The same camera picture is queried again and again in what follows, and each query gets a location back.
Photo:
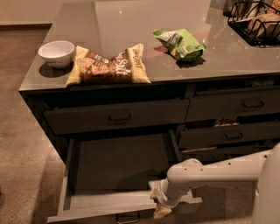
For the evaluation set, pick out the brown yellow chip bag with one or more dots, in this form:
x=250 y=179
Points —
x=91 y=67

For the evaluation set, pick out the grey counter cabinet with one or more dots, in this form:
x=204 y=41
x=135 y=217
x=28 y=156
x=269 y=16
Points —
x=153 y=83

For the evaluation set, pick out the grey drawer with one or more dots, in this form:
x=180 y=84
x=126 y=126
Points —
x=116 y=116
x=206 y=137
x=110 y=180
x=229 y=105
x=225 y=152

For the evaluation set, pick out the black wire basket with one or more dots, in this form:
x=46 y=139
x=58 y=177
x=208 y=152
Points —
x=256 y=21

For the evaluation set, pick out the green snack bag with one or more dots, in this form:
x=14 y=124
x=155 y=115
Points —
x=181 y=44

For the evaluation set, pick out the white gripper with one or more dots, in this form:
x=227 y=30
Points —
x=164 y=199

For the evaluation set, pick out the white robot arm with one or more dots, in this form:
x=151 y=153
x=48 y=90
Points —
x=260 y=171

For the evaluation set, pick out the white bowl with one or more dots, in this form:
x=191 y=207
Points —
x=57 y=54

